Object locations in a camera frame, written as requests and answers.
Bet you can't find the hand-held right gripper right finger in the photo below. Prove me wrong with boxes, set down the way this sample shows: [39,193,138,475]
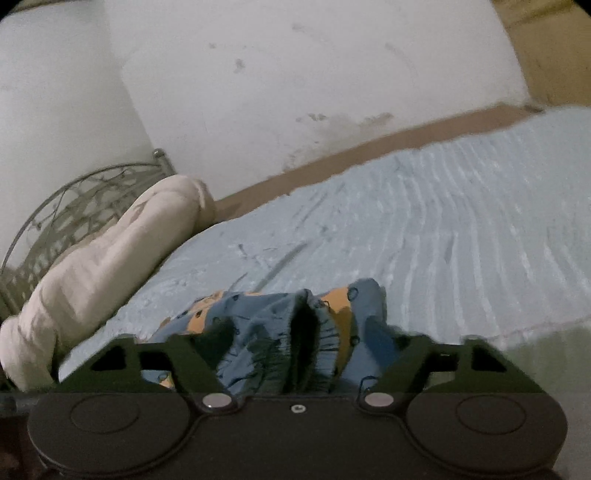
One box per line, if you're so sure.
[355,322,549,412]

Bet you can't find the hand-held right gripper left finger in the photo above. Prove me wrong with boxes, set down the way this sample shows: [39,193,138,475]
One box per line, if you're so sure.
[58,318,242,412]

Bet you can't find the blue pants with orange print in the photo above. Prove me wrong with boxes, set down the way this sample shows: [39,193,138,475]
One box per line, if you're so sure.
[139,277,408,398]

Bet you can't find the light blue striped mattress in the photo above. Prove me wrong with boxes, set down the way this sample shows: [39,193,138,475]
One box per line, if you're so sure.
[58,106,591,385]

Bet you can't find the cream rolled comforter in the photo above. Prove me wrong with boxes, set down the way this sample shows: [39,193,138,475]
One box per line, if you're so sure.
[0,174,218,392]

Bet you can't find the grey metal headboard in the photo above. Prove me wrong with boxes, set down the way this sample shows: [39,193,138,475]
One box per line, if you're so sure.
[0,148,177,320]

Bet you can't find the yellow wooden board panel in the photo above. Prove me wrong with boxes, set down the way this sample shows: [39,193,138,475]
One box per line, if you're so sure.
[492,0,591,110]

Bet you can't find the brown wooden bed frame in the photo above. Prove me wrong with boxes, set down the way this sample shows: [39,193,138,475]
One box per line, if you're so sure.
[215,103,546,223]

